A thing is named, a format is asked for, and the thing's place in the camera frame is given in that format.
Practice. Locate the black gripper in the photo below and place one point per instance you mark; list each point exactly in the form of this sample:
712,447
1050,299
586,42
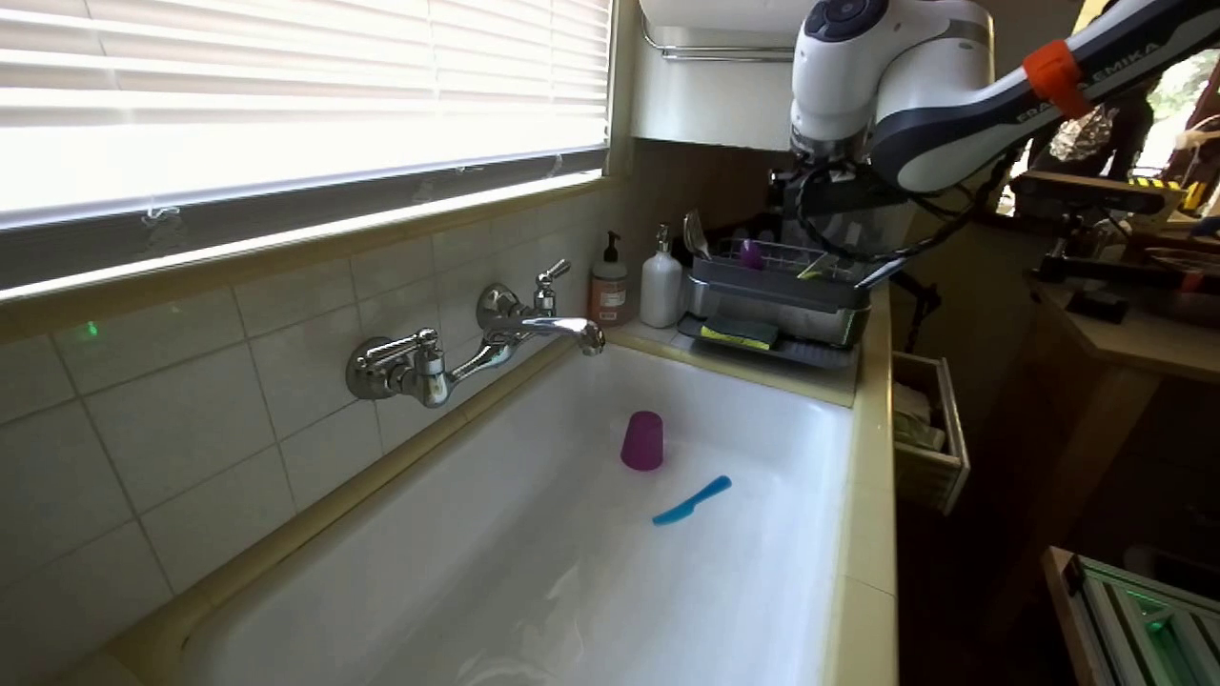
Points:
844,189

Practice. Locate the chrome wall faucet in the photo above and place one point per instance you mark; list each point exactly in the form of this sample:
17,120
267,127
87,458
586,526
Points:
396,368

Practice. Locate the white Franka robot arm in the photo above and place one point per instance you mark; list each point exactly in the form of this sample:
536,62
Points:
927,90

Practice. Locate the open wooden drawer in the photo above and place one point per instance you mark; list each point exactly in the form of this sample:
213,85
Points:
936,438

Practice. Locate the grey metal pot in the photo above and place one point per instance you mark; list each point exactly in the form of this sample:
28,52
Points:
776,299

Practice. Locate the silver kitchen utensil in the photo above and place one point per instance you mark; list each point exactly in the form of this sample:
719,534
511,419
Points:
697,232

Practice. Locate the white soap bottle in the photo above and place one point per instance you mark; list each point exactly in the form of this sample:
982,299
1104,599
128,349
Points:
663,291

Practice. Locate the orange label soap bottle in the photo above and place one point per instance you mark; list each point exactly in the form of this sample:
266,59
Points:
607,291

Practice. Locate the purple plastic cup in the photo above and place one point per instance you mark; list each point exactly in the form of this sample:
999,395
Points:
644,443

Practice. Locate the wooden table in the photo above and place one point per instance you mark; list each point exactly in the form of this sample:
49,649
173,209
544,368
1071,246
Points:
1144,343

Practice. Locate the blue plastic knife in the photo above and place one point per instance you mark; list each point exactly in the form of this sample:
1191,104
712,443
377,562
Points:
692,499

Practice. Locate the white sink basin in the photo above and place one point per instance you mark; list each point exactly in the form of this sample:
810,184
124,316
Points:
536,559

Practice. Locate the green edged rack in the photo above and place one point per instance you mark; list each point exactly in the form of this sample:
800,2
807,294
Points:
1144,621

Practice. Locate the white window blind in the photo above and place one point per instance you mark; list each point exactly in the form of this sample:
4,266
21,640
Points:
252,90

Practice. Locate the white wall cabinet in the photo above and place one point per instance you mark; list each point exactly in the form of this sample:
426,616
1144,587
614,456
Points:
712,90

